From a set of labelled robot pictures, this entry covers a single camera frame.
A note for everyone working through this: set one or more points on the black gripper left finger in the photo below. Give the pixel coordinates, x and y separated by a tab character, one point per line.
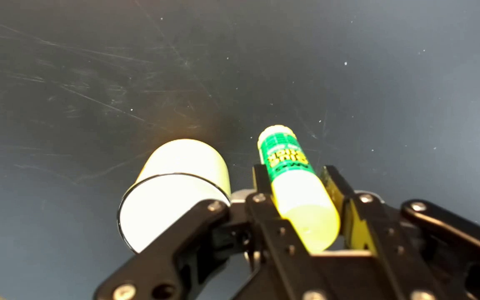
282	267

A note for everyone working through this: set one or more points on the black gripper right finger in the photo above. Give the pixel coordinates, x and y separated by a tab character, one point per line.
367	225

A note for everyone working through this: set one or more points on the yellow green glue stick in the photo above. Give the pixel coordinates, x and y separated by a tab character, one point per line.
297	192

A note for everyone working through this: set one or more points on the yellow cup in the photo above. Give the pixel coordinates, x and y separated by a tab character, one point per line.
176	177

